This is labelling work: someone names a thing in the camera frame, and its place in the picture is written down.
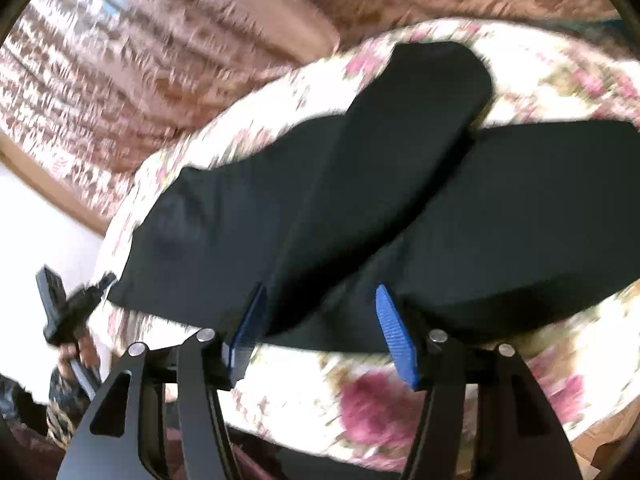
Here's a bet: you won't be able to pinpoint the black pants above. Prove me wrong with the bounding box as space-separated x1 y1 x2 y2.
107 41 640 356

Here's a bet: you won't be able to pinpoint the person's left hand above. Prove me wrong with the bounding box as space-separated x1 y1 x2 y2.
60 332 101 376

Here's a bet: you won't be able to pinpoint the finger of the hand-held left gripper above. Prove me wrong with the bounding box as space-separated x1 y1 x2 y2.
96 272 120 302

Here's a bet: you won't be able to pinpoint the wooden window frame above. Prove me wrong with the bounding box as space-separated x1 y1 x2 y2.
0 132 108 236

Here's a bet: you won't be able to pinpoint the plain beige curtain band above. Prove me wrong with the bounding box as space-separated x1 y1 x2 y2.
180 0 343 53

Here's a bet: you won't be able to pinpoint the floral bedspread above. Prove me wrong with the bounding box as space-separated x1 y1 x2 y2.
92 17 640 471

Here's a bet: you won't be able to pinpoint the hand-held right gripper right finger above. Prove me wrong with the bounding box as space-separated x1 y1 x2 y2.
375 284 583 480

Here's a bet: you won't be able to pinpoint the person's patterned clothing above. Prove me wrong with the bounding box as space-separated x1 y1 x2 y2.
0 360 101 456

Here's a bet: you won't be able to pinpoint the brown patterned curtain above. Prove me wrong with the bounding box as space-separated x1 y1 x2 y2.
0 0 621 221

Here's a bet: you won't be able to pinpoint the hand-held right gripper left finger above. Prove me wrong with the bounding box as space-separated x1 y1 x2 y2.
56 282 268 480

